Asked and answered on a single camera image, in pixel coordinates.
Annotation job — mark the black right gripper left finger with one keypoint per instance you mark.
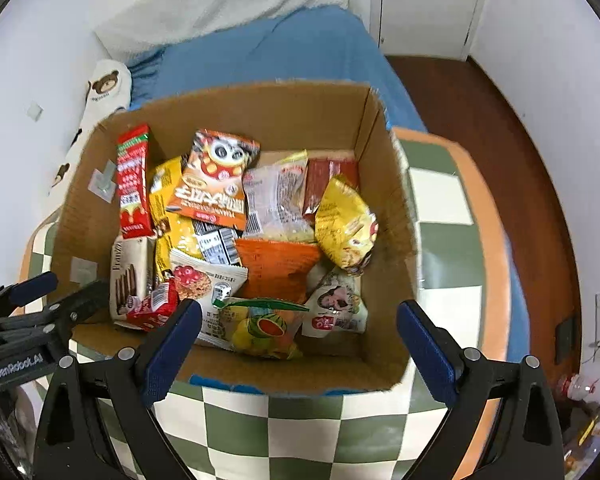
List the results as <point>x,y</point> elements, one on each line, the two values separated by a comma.
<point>72,440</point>

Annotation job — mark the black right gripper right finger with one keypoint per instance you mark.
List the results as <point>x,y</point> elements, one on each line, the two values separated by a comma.
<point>523,439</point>

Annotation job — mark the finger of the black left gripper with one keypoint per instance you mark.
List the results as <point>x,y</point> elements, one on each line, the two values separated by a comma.
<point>69,311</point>
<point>15,296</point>

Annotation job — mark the small red candy packet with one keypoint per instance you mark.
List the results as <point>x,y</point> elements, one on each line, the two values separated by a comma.
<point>152,304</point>

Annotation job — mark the white Franzzi cookie packet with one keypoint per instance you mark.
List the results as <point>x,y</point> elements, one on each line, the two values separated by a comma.
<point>131,275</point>

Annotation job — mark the white cranberry oat cookie packet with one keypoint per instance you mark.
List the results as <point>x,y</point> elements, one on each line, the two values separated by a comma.
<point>206,283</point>

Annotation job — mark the red long snack packet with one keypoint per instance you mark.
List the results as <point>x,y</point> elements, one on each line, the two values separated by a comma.
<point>132,158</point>

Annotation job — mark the fruit gummy candy packet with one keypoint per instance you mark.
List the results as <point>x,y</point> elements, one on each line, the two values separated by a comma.
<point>260,327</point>

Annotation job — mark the barcode silver packet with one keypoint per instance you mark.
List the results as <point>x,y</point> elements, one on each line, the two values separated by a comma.
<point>217,244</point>

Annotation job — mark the green white checkered mat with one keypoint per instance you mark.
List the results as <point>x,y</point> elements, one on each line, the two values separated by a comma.
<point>354,406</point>

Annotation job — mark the panda biscuit packet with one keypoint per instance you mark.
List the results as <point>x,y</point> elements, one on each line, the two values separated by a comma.
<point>210,188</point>

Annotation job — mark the orange snack packet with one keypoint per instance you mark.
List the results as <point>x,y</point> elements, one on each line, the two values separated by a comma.
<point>276,270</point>

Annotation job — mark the white face print packet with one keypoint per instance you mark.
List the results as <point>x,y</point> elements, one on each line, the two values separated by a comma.
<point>335,306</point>

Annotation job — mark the white bear print pillow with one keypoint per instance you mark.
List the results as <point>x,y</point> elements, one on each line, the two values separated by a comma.
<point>109,90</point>

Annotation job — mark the clear noodle snack packet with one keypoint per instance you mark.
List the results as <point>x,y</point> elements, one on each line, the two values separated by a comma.
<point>274,196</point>

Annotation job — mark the cardboard milk box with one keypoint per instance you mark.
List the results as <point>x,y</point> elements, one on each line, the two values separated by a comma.
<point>326,119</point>

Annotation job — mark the yellow crinkled snack packet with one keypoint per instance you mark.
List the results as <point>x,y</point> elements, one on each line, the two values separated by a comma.
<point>345,227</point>

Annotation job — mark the dark red snack packet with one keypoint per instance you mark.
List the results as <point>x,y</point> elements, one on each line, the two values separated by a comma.
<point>320,171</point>

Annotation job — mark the blue bed sheet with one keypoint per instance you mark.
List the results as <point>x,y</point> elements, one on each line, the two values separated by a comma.
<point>325,43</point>

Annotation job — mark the white door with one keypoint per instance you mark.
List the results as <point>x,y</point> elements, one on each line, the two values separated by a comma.
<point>434,28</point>

